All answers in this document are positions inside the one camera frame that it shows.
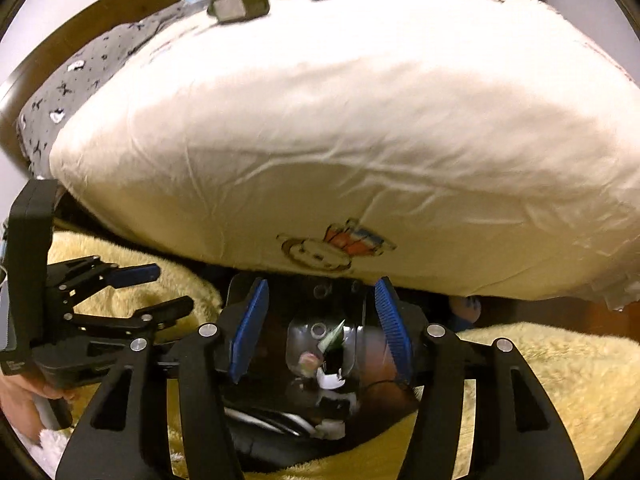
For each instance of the grey patterned blanket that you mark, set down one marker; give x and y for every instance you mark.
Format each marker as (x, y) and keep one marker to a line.
(90, 75)

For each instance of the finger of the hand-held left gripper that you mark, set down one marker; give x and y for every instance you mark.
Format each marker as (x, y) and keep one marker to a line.
(150, 316)
(135, 274)

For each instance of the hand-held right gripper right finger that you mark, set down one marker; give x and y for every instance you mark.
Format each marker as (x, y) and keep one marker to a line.
(395, 330)

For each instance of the person's left hand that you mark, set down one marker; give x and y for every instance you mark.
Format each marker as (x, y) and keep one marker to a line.
(20, 400)

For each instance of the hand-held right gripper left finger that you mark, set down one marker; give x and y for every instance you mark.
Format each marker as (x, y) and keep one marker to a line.
(247, 330)

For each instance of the cream cartoon print quilt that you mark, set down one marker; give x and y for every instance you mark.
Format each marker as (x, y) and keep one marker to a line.
(325, 135)

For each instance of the clear plastic bag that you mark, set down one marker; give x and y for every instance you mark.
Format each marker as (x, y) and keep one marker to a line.
(617, 292)

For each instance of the large dark green packet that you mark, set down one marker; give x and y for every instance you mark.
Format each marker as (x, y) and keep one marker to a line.
(239, 2)

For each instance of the yellow fluffy rug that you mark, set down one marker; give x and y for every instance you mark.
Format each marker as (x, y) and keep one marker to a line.
(550, 360)

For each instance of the brown wooden headboard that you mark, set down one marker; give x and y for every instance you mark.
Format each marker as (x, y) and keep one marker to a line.
(75, 25)

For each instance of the white fluffy cloth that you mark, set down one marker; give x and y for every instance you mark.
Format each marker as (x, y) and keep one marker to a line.
(50, 442)

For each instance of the small blue cloth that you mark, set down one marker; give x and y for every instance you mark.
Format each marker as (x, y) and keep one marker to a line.
(197, 1)

